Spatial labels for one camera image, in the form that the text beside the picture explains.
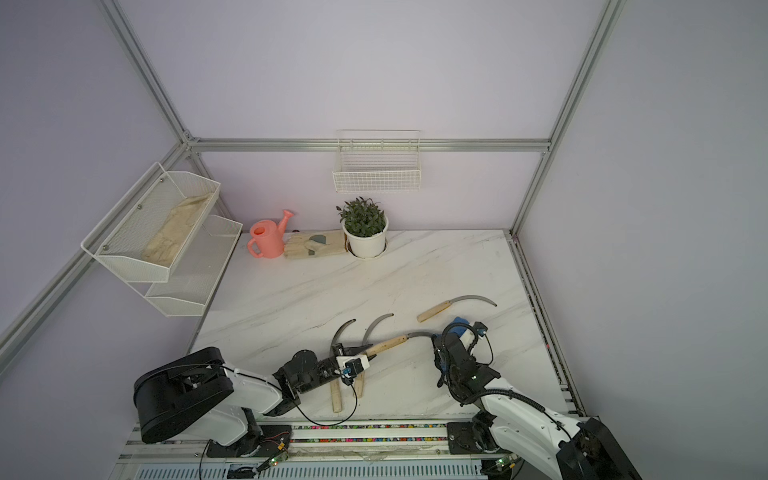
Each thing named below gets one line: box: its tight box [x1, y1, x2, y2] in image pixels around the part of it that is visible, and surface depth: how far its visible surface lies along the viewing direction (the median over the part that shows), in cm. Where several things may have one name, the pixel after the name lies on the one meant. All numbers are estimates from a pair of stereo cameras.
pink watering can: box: [248, 210, 294, 259], surface depth 110 cm
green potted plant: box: [336, 196, 386, 237], surface depth 103 cm
